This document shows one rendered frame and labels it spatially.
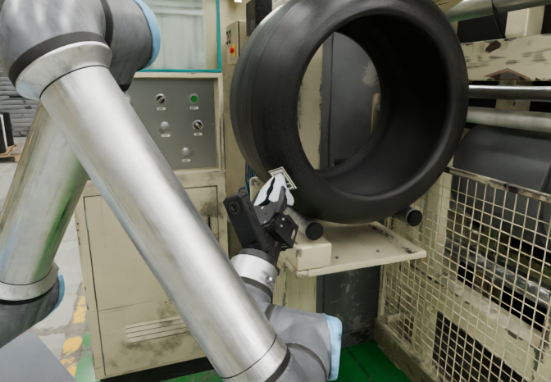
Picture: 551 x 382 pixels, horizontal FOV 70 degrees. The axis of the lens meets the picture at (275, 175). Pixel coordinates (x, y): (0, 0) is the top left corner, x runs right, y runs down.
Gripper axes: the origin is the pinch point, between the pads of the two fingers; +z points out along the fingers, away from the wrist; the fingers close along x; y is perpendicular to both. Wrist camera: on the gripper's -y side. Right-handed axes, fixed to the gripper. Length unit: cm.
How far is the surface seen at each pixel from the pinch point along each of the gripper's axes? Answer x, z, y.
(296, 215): -6.5, 2.9, 16.7
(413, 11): 30.1, 34.2, -5.5
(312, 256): -2.5, -6.4, 21.8
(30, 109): -855, 452, 24
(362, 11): 22.7, 27.7, -13.1
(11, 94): -862, 455, -21
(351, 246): -1.3, 5.2, 35.9
